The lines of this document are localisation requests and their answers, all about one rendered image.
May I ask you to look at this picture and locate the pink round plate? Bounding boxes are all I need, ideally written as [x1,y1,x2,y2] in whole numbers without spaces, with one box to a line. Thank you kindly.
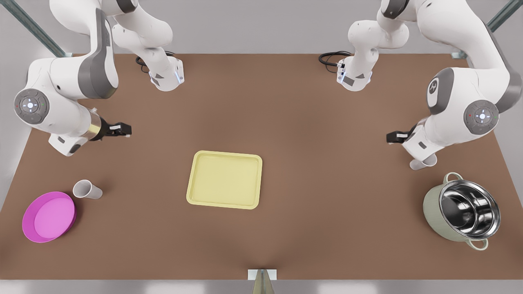
[22,191,77,244]

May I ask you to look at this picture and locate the white IKEA cup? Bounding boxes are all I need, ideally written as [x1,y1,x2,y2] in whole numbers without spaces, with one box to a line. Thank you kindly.
[409,153,438,171]
[73,180,103,200]

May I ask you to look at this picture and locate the black cable loop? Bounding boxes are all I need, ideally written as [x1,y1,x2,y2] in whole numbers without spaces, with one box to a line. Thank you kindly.
[318,51,354,74]
[135,51,177,74]

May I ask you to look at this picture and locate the yellow rectangular tray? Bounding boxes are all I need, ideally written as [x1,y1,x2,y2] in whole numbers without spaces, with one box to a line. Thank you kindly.
[186,150,263,210]

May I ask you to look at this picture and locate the pale green steel pot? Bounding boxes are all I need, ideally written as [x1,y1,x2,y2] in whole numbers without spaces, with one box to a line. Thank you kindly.
[422,171,501,251]

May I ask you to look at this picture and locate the silver frame post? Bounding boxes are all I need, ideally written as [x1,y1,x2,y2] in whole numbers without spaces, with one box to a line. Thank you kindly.
[0,0,74,58]
[451,0,523,60]
[248,269,278,294]

